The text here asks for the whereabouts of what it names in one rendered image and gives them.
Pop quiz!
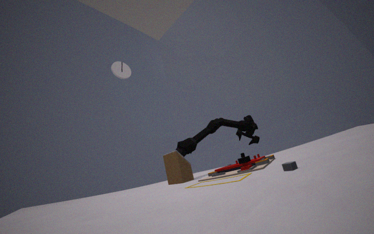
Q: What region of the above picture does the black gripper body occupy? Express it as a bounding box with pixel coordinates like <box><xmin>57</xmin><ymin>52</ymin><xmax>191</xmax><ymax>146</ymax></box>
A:
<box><xmin>236</xmin><ymin>129</ymin><xmax>260</xmax><ymax>143</ymax></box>

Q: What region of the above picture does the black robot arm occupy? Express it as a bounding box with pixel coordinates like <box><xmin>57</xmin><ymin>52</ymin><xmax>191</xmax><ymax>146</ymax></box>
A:
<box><xmin>176</xmin><ymin>115</ymin><xmax>258</xmax><ymax>157</ymax></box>

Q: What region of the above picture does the black and white toy wheel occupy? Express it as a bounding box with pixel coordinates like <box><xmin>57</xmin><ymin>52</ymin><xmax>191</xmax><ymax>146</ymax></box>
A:
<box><xmin>238</xmin><ymin>156</ymin><xmax>251</xmax><ymax>164</ymax></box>

